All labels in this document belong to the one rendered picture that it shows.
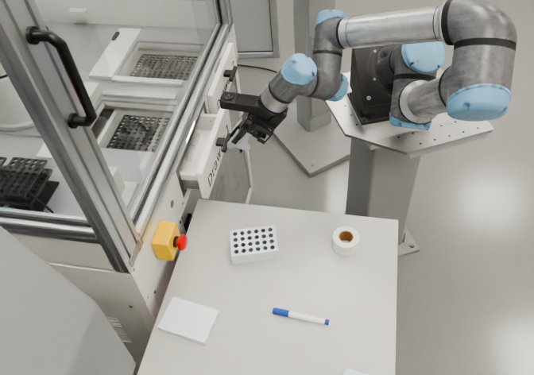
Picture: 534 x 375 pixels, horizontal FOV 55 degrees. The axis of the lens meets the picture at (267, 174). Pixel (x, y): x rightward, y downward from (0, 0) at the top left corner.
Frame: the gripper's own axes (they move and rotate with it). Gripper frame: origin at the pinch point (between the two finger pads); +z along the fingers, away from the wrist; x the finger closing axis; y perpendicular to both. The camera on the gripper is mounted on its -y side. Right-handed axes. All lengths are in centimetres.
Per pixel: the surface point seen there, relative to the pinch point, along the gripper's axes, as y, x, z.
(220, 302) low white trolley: 13.6, -41.9, 9.5
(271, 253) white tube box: 20.5, -27.7, 0.8
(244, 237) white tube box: 13.8, -24.2, 5.1
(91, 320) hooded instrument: -22, -82, -56
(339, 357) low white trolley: 39, -51, -8
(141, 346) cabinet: 7, -46, 47
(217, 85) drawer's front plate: -8.0, 23.1, 5.0
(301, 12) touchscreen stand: 16, 99, 12
